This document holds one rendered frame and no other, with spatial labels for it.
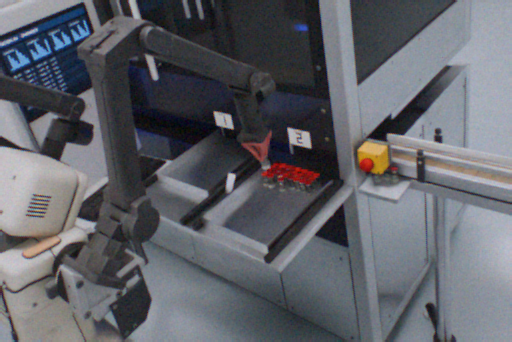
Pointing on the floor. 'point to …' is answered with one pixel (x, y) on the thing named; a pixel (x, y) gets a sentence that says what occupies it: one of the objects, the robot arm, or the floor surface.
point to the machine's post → (344, 107)
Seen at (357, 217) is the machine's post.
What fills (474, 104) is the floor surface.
